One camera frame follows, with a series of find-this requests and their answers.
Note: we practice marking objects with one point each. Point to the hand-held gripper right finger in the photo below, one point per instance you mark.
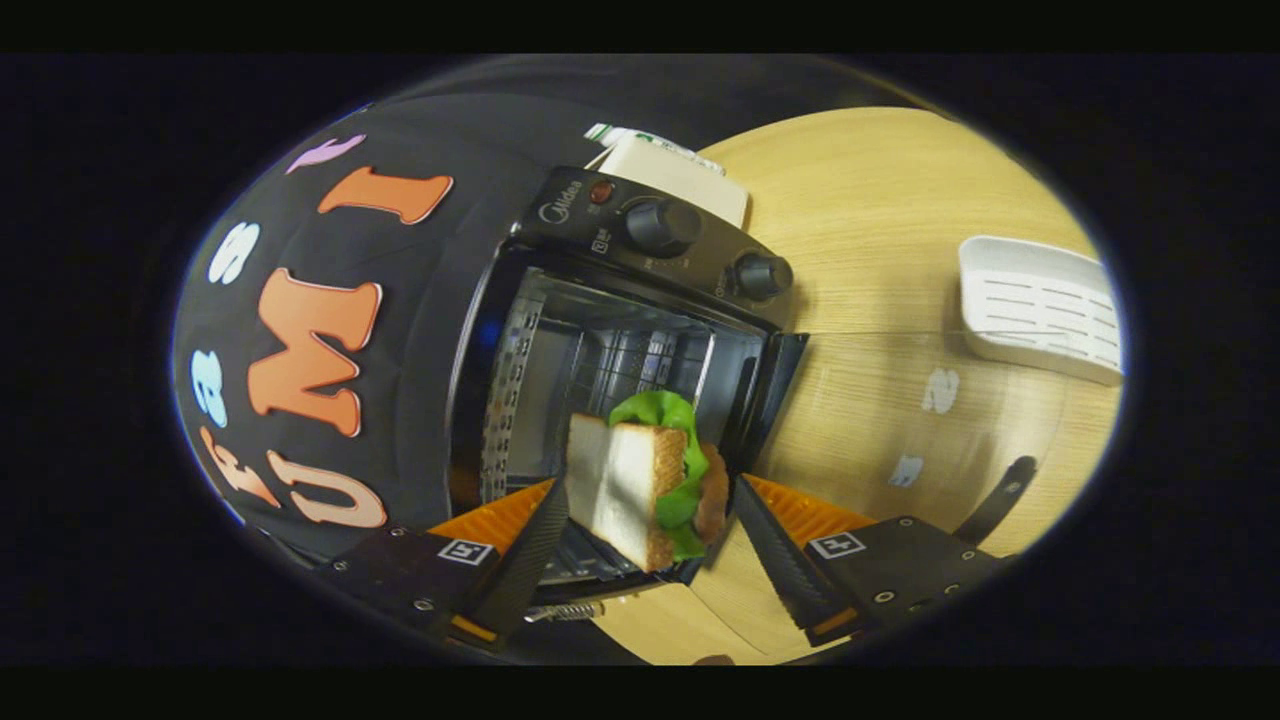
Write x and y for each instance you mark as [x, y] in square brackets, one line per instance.
[780, 560]

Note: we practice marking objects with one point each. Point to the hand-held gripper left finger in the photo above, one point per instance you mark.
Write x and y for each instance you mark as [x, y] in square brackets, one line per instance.
[525, 565]

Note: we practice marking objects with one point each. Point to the lettuce sandwich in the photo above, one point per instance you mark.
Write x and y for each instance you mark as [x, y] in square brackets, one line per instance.
[625, 480]

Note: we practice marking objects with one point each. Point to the black toaster oven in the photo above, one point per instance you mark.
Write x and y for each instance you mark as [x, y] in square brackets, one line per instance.
[690, 270]

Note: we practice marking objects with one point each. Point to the white bread toaster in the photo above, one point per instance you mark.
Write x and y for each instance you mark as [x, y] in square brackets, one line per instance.
[680, 180]

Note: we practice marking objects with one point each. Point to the white plastic tray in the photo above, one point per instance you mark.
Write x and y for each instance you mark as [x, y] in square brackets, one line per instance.
[1040, 310]

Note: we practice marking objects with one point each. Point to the clear plastic bottle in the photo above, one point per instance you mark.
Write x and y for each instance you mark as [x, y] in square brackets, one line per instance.
[612, 133]

